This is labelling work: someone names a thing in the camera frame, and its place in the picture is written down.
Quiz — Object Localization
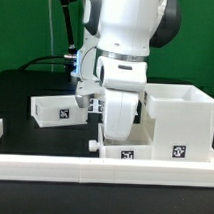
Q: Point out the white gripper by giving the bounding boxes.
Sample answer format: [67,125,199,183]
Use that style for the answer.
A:
[103,89,139,141]

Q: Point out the white front drawer box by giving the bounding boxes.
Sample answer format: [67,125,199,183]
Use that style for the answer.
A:
[88,124,153,160]

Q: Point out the white drawer box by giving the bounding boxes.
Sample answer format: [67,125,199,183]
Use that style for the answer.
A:
[30,95,88,128]
[88,124,153,160]

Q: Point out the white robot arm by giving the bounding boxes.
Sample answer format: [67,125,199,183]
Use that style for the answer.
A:
[79,0,181,141]

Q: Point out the white rear drawer box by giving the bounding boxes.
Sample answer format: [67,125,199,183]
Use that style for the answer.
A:
[30,95,88,128]

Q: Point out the fiducial marker sheet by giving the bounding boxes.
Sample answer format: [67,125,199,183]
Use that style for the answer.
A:
[88,98,104,114]

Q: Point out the white drawer cabinet frame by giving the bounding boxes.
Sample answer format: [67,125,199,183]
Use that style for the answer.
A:
[145,83,214,162]

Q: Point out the black cable on table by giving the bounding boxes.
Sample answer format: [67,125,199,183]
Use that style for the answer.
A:
[17,51,79,73]

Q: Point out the white front barrier rail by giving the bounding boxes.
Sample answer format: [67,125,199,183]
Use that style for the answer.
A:
[0,151,214,188]

